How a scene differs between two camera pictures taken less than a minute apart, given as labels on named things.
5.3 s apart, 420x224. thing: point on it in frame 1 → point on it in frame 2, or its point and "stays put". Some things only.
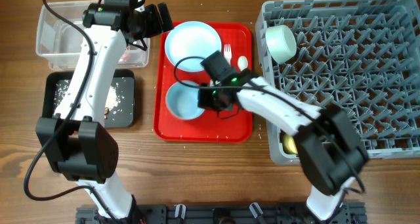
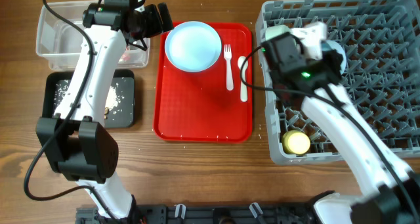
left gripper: (157, 27) stays put
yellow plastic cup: (289, 145) stays put
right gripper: (203, 100) → (332, 60)
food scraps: (114, 98) stays put
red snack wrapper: (125, 57) stays put
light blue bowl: (182, 100) → (330, 45)
